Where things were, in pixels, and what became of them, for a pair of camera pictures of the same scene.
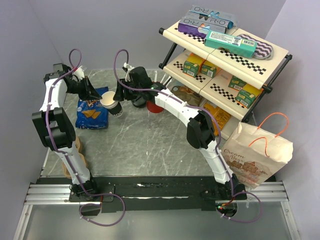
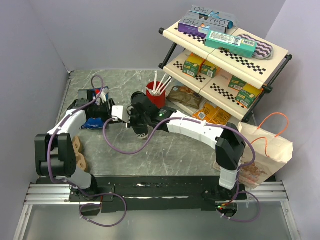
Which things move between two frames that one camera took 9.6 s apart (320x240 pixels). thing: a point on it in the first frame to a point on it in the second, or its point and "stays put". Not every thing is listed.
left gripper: (89, 93) to (108, 111)
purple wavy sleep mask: (263, 51) stays put
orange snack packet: (221, 118) stays put
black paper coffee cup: (117, 111) to (142, 132)
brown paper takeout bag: (253, 154) stays put
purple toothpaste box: (199, 27) stays put
